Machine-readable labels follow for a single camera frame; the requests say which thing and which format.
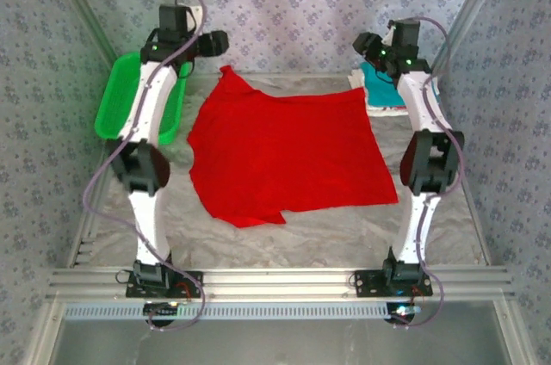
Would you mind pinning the red t-shirt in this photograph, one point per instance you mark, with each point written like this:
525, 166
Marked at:
280, 150

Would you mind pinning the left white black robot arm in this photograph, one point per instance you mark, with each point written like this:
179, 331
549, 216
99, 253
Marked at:
148, 102

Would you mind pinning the stack of folded towels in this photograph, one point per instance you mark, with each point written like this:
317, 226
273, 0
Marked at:
357, 81

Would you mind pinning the teal folded t-shirt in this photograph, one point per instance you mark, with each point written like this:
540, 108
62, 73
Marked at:
379, 94

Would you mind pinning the green plastic basket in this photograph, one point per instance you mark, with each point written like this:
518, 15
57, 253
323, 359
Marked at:
114, 98

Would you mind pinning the small electronics board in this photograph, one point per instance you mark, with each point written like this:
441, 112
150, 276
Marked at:
161, 309
402, 310

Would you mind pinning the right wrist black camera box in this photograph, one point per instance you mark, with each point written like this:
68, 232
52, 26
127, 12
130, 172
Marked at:
406, 33

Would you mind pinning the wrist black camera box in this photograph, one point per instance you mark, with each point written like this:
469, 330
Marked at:
406, 33
173, 16

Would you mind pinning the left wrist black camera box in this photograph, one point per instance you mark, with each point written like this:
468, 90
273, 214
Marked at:
173, 16

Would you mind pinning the aluminium frame post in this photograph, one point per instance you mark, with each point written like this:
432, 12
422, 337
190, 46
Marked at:
86, 8
470, 8

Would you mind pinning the aluminium side rail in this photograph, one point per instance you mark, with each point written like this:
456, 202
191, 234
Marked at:
82, 249

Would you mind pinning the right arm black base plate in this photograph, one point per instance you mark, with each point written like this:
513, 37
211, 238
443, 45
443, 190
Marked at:
366, 283

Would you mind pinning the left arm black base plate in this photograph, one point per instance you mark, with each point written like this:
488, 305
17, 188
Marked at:
191, 279

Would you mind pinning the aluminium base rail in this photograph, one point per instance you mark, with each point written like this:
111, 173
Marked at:
280, 283

